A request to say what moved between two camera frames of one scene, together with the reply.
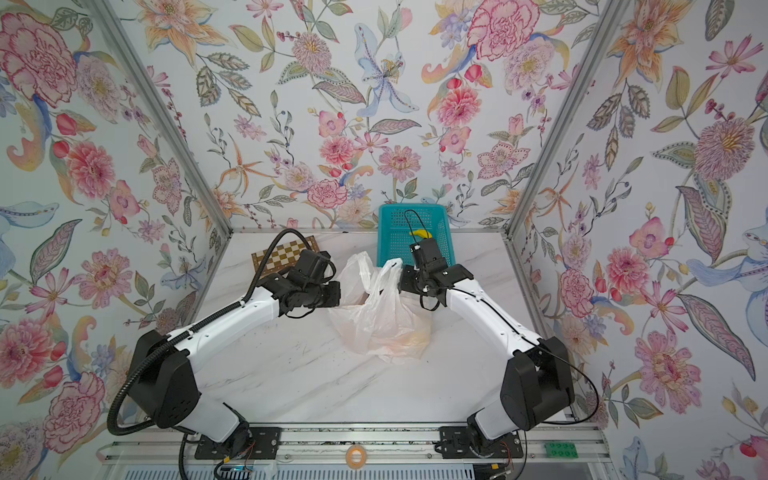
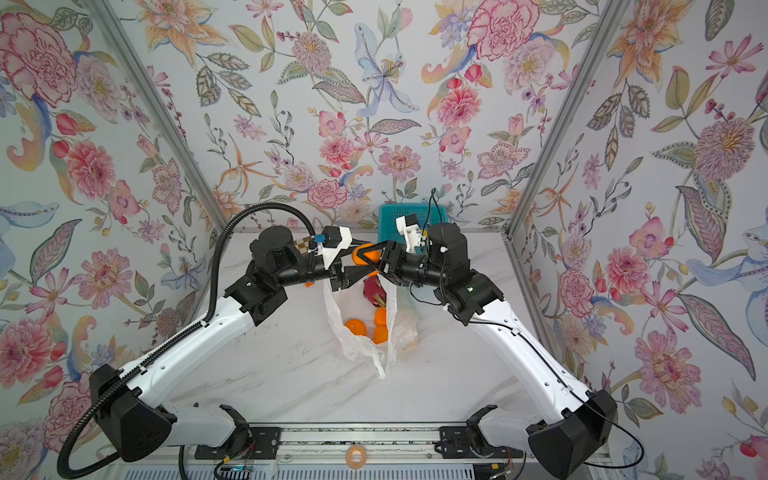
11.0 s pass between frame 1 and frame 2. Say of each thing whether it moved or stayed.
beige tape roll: stayed
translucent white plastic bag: moved
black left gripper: moved
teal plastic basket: stayed
